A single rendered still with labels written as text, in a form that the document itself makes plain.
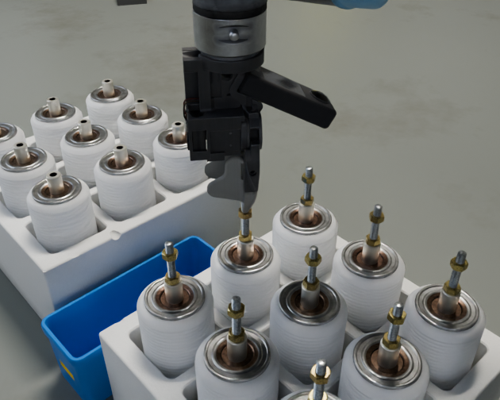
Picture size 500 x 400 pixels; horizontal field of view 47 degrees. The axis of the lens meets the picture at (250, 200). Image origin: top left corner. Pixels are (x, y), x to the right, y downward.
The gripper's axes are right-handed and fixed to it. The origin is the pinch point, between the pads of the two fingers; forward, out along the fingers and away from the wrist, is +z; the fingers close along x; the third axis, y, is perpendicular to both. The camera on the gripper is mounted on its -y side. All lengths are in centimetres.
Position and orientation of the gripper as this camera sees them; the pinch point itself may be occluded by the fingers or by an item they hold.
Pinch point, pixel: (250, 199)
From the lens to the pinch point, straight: 73.3
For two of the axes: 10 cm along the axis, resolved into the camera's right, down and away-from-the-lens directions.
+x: 1.3, 5.9, -8.0
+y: -9.9, 0.8, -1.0
